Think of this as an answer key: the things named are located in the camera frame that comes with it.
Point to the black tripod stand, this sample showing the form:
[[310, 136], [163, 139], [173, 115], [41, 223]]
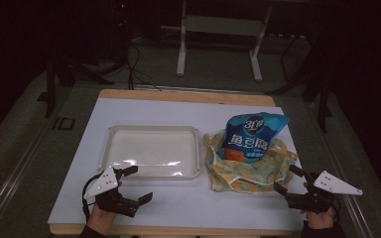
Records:
[[66, 62]]

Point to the dark stand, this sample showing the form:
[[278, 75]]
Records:
[[311, 72]]

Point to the white metal stand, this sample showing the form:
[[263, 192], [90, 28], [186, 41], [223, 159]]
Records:
[[223, 39]]

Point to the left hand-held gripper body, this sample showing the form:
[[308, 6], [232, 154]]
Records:
[[112, 195]]

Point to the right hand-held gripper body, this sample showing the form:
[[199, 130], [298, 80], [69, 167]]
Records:
[[320, 195]]

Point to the yellow patterned cloth bag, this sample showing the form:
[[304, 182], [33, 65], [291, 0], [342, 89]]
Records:
[[244, 172]]

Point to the white table mat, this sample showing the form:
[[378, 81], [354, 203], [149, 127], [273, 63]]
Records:
[[178, 165]]

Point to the person's right hand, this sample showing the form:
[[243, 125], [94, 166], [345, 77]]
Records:
[[320, 218]]

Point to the person's left hand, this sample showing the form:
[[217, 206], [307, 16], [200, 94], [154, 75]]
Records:
[[101, 217]]

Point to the white plastic tray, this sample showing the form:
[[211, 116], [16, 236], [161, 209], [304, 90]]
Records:
[[151, 152]]

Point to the blue snack bag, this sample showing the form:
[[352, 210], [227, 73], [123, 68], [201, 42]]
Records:
[[253, 137]]

